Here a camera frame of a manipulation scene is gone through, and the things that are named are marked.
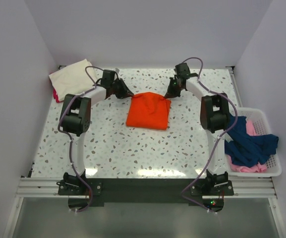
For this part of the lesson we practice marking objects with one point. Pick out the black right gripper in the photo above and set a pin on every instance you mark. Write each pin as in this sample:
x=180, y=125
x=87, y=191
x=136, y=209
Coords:
x=170, y=93

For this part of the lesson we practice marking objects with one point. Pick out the folded cream t-shirt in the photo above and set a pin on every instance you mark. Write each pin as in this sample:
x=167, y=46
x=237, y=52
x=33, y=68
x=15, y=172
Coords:
x=73, y=79

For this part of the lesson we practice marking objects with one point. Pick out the folded magenta t-shirt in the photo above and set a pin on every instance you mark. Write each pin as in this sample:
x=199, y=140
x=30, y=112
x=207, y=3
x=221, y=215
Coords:
x=55, y=96

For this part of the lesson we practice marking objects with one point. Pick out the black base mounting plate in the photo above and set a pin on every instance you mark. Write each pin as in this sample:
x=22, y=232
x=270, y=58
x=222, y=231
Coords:
x=96, y=192

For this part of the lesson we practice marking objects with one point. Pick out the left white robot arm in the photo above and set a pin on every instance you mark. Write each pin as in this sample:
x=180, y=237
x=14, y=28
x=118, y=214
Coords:
x=75, y=117

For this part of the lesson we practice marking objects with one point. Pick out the orange t-shirt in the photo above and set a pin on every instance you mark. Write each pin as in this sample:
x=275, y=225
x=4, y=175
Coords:
x=149, y=110

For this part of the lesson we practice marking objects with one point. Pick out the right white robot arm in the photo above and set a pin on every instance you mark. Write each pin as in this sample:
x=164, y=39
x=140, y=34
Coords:
x=214, y=119

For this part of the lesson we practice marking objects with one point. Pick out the navy blue t-shirt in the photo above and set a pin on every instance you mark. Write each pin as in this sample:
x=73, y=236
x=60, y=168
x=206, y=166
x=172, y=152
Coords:
x=268, y=143

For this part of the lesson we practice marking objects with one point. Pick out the pink t-shirt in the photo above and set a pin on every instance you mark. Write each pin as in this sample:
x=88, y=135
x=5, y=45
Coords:
x=243, y=152

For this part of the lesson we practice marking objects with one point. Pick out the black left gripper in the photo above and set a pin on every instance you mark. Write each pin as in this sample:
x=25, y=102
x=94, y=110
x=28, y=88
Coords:
x=126, y=92

